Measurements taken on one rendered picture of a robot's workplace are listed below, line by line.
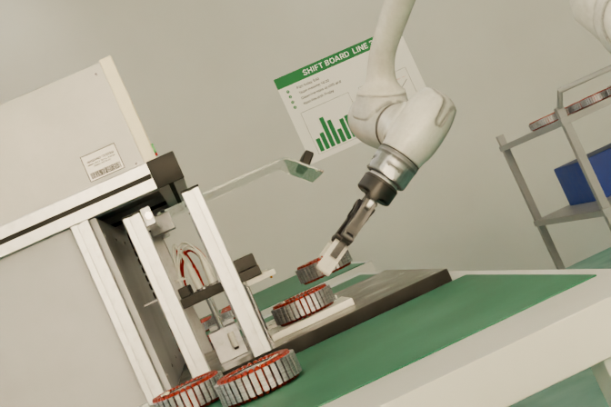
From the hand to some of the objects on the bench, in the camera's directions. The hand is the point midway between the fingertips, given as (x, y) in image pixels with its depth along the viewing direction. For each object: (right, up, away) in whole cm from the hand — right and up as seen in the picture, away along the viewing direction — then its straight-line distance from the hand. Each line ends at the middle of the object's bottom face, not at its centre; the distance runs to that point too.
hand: (324, 264), depth 224 cm
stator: (-20, -16, -60) cm, 66 cm away
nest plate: (-3, -8, -25) cm, 27 cm away
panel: (-27, -19, -16) cm, 37 cm away
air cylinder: (-16, -14, -27) cm, 34 cm away
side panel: (-37, -24, -50) cm, 67 cm away
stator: (-3, -7, -25) cm, 26 cm away
